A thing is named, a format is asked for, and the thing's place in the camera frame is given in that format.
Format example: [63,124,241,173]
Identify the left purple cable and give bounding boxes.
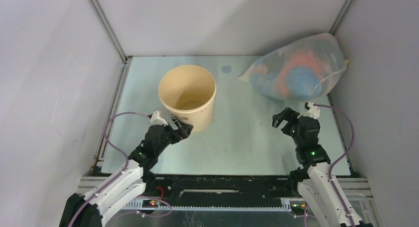
[67,111,152,227]

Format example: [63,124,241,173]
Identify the right circuit board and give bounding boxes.
[291,203,307,217]

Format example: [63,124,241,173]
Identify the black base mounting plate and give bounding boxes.
[126,174,320,210]

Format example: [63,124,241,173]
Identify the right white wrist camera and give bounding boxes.
[297,102,321,120]

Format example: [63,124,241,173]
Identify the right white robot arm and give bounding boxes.
[272,102,372,227]

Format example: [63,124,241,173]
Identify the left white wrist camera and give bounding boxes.
[148,110,168,126]

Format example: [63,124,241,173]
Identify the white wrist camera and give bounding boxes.
[148,110,168,126]
[297,102,321,120]

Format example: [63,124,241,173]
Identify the circuit board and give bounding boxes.
[291,203,307,217]
[142,200,161,208]

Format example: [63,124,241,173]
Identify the beige plastic trash bin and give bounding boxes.
[158,65,217,133]

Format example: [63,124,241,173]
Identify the large translucent storage bag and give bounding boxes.
[239,33,347,101]

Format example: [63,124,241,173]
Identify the left circuit board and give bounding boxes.
[142,200,161,208]

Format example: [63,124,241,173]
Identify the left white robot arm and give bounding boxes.
[59,112,194,227]

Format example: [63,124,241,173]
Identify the aluminium frame rail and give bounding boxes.
[77,176,374,213]

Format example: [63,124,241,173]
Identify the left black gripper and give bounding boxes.
[155,116,192,155]

